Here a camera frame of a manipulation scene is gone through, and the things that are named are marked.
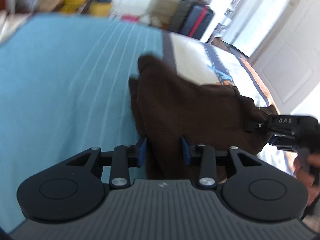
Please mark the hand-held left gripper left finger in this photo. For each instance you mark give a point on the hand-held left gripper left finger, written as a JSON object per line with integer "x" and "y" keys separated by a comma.
{"x": 142, "y": 152}

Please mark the person's right hand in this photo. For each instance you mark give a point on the person's right hand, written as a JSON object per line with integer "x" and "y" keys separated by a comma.
{"x": 317, "y": 167}

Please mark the dark suitcase with red stripe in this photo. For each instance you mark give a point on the dark suitcase with red stripe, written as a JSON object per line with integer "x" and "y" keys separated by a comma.
{"x": 195, "y": 17}

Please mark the yellow trash bin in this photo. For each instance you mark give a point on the yellow trash bin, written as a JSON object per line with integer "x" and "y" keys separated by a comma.
{"x": 101, "y": 7}

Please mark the blue striped bed sheet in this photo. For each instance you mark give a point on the blue striped bed sheet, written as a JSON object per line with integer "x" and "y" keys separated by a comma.
{"x": 62, "y": 85}

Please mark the pink slipper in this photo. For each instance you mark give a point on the pink slipper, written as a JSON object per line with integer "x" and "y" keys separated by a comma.
{"x": 130, "y": 18}

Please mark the brown hoodie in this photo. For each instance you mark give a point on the brown hoodie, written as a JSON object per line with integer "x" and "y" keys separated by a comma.
{"x": 190, "y": 110}

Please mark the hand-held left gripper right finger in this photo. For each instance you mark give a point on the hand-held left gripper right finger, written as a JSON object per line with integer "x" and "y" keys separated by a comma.
{"x": 185, "y": 152}

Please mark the white door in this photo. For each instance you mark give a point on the white door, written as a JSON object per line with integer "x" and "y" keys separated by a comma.
{"x": 287, "y": 55}

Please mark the wooden bed frame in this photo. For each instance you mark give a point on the wooden bed frame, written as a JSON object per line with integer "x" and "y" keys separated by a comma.
{"x": 257, "y": 75}

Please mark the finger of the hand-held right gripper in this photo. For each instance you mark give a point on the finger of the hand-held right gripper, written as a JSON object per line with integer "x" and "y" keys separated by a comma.
{"x": 257, "y": 125}

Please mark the yellow plastic bag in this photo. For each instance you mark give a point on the yellow plastic bag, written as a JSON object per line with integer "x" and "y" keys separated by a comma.
{"x": 73, "y": 5}

